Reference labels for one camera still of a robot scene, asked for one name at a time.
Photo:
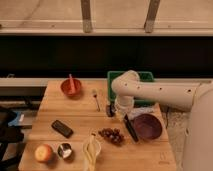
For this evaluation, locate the red yellow apple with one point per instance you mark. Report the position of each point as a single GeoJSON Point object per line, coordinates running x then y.
{"type": "Point", "coordinates": [43, 153]}

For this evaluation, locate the green plastic bin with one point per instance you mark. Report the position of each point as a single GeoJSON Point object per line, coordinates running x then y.
{"type": "Point", "coordinates": [145, 76]}

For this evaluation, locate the left window frame post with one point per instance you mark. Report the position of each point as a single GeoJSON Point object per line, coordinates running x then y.
{"type": "Point", "coordinates": [86, 16]}

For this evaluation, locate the black bag with blue item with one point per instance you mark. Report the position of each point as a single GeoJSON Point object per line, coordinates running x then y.
{"type": "Point", "coordinates": [8, 134]}

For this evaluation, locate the black rectangular remote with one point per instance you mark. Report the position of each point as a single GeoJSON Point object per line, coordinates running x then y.
{"type": "Point", "coordinates": [62, 128]}

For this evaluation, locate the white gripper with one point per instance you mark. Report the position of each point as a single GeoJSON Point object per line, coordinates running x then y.
{"type": "Point", "coordinates": [123, 106]}

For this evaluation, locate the black handled brush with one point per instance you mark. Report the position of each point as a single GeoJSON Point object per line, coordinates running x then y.
{"type": "Point", "coordinates": [130, 129]}

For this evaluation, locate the metal fork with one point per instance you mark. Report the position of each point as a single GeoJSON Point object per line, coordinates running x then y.
{"type": "Point", "coordinates": [96, 99]}

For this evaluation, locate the window frame post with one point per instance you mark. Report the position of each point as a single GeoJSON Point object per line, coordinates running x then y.
{"type": "Point", "coordinates": [86, 16]}
{"type": "Point", "coordinates": [151, 15]}

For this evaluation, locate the right window frame post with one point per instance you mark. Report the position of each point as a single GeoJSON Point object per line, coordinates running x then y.
{"type": "Point", "coordinates": [151, 15]}

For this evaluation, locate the red bowl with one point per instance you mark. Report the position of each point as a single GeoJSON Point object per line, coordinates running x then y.
{"type": "Point", "coordinates": [65, 87]}

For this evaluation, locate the bunch of dark grapes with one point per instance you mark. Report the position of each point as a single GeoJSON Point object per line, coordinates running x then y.
{"type": "Point", "coordinates": [112, 135]}

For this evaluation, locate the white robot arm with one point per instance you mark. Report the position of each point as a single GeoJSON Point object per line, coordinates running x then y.
{"type": "Point", "coordinates": [131, 87]}

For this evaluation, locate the crumpled grey cloth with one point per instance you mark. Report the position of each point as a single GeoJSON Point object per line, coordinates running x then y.
{"type": "Point", "coordinates": [135, 112]}

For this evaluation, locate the small metal cup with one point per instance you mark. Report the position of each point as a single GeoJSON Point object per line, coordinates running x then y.
{"type": "Point", "coordinates": [64, 150]}

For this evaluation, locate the orange carrot stick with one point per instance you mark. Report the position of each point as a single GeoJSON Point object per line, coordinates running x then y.
{"type": "Point", "coordinates": [72, 85]}

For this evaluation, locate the banana in glass bowl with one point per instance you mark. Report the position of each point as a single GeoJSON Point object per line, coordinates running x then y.
{"type": "Point", "coordinates": [91, 149]}

